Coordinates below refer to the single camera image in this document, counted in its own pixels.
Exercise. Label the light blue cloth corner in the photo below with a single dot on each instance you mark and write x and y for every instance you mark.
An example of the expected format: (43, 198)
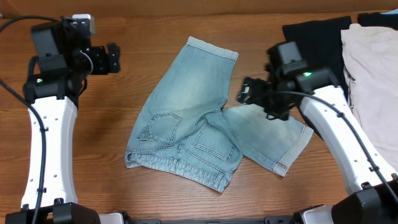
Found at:
(393, 12)

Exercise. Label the beige cloth garment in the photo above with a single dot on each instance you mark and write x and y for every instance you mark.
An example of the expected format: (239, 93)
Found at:
(370, 57)

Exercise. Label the black t-shirt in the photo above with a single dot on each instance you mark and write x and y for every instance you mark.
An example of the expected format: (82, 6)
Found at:
(320, 41)

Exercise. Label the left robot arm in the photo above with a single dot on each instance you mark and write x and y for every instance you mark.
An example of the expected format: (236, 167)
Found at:
(56, 78)

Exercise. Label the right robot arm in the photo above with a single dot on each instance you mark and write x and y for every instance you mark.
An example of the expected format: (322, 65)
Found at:
(371, 183)

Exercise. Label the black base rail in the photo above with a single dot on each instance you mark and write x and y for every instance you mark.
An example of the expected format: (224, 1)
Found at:
(211, 221)

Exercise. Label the light blue denim shorts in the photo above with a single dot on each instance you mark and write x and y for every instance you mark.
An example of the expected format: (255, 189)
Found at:
(184, 128)

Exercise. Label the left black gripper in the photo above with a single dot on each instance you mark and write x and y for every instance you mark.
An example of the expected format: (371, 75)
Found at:
(104, 67)

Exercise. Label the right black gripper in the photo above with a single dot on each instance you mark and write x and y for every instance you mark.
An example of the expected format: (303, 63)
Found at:
(259, 86)

